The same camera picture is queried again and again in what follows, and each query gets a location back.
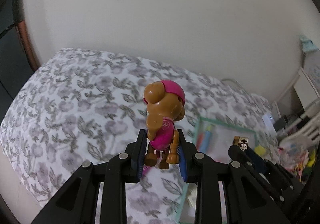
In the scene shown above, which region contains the colourful foam puzzle piece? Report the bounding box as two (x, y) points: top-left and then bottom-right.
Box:
(196, 124), (214, 153)

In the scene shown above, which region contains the brown pink puppy figurine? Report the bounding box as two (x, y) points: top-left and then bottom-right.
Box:
(143, 80), (185, 169)

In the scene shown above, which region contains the cream plastic hair clip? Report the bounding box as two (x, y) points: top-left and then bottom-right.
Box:
(187, 184), (197, 208)

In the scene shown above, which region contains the patterned beige black bar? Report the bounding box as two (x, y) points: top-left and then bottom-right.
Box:
(233, 136), (249, 150)

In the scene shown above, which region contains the teal rimmed white tray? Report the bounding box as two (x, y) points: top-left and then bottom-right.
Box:
(175, 117), (258, 223)

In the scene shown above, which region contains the grey power adapter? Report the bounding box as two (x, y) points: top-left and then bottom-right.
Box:
(273, 115), (289, 132)

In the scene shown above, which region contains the floral grey white blanket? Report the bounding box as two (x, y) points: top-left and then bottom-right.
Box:
(1, 48), (279, 223)

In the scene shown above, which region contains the white plastic furniture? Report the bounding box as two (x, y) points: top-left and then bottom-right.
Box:
(272, 68), (319, 134)

